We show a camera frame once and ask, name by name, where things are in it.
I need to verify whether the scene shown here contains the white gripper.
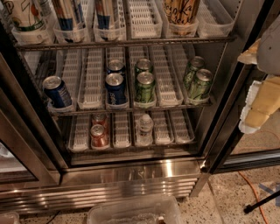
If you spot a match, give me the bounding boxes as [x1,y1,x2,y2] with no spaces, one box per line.
[237,16,280,134]

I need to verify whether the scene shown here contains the blue pepsi can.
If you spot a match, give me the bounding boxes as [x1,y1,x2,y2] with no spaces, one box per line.
[43,75,72,109]
[107,59,126,76]
[105,73,127,105]

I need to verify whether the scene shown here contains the green can right front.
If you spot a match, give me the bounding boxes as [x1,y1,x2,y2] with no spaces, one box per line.
[188,69,213,101]

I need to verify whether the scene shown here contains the green can right rear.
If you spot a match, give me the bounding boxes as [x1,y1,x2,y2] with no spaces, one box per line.
[183,56,205,90]

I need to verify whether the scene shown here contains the fridge glass door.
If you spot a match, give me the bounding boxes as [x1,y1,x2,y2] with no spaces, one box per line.
[200,0,280,174]

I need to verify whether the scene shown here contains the gold tall can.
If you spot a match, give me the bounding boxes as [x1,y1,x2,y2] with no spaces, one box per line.
[163,0,200,25]

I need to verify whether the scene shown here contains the green soda can front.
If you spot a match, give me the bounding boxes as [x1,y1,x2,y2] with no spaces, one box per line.
[135,72,155,103]

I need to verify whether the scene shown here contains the green soda can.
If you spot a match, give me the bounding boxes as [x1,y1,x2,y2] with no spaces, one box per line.
[135,72,155,103]
[135,58,153,75]

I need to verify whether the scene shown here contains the green soda can rear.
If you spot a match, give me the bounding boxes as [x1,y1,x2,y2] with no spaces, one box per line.
[135,58,153,75]

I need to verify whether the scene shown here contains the blue pepsi can front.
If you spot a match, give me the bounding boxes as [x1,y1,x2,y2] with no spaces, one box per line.
[105,73,127,105]

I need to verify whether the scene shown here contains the stainless steel fridge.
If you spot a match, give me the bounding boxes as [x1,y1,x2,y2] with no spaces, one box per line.
[0,0,280,215]

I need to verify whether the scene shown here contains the red soda can rear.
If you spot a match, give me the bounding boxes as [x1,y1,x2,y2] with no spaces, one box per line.
[91,114,108,130]

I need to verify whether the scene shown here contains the red soda can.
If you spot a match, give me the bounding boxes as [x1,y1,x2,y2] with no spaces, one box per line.
[90,124,109,148]
[91,114,108,130]

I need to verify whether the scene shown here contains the blue silver tall can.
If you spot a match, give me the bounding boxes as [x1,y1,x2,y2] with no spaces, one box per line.
[94,0,116,30]
[52,0,86,31]

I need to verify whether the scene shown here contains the red soda can front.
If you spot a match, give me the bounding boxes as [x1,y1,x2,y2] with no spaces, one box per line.
[90,124,109,148]

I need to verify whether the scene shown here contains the white green tall can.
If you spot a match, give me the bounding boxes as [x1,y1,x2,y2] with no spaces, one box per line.
[1,0,46,32]

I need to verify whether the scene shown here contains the clear water bottle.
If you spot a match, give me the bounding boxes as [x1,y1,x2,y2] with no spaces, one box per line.
[136,114,154,146]

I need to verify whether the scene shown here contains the black tripod leg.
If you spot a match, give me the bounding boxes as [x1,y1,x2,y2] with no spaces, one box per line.
[243,190,280,214]

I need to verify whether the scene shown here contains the clear plastic bin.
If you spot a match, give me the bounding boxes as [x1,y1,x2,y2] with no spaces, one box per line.
[87,195,184,224]

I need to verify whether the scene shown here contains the orange cable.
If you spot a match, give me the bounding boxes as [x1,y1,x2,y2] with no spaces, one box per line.
[237,171,270,224]

